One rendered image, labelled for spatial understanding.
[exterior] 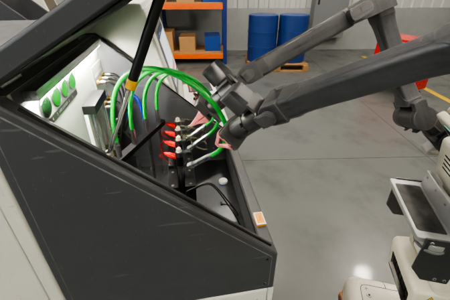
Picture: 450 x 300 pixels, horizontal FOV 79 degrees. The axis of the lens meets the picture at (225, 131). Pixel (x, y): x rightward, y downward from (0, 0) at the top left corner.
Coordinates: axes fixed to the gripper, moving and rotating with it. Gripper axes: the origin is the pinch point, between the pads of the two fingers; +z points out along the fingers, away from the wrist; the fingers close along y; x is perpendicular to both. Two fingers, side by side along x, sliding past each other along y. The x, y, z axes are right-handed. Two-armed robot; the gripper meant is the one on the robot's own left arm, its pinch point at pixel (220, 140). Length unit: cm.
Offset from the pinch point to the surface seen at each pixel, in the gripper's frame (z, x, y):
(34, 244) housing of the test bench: 15, -15, 47
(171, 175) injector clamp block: 31.7, -0.2, 3.5
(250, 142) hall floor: 162, 60, -155
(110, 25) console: 24, -57, -20
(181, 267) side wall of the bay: 11.1, 15.5, 30.7
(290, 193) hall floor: 106, 98, -97
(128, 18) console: 20, -54, -25
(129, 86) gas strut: -20.2, -23.4, 21.7
